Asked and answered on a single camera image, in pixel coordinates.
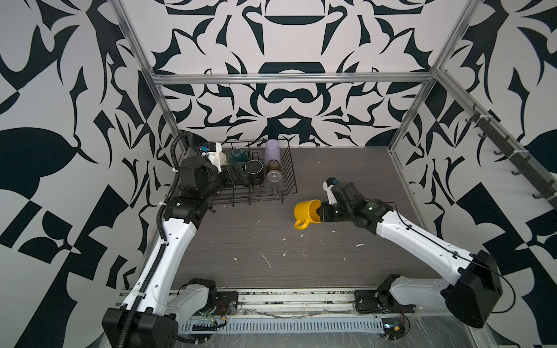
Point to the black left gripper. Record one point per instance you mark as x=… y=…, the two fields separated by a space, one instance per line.
x=239 y=180

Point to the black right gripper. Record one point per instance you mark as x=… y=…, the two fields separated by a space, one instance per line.
x=324 y=217

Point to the green mug white inside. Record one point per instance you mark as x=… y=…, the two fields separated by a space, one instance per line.
x=239 y=156

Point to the black ceramic mug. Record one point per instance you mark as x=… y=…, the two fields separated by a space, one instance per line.
x=255 y=172

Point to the black wire dish rack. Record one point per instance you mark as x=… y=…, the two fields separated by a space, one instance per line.
x=256 y=151

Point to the yellow ceramic mug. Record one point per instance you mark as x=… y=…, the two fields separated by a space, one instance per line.
x=306 y=213

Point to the clear glass cup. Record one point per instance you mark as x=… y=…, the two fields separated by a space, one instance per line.
x=274 y=182

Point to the lilac plastic cup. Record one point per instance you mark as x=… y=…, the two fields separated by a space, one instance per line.
x=272 y=151

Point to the olive tinted glass cup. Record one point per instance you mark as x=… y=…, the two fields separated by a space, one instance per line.
x=274 y=165

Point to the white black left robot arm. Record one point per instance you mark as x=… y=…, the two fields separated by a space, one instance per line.
x=148 y=317

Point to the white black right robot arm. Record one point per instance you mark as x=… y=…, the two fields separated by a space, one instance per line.
x=469 y=284

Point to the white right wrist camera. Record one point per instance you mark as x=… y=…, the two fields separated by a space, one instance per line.
x=328 y=185

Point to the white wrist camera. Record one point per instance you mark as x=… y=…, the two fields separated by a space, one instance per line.
x=328 y=185
x=212 y=151

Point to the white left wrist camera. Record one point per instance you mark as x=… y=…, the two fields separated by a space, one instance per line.
x=212 y=151

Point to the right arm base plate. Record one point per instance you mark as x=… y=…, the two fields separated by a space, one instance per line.
x=375 y=301

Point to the white slotted cable duct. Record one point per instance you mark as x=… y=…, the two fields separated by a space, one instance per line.
x=287 y=326

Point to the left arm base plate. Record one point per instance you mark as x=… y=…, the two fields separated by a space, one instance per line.
x=223 y=302

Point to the black wall hook rail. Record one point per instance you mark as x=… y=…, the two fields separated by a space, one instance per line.
x=509 y=148

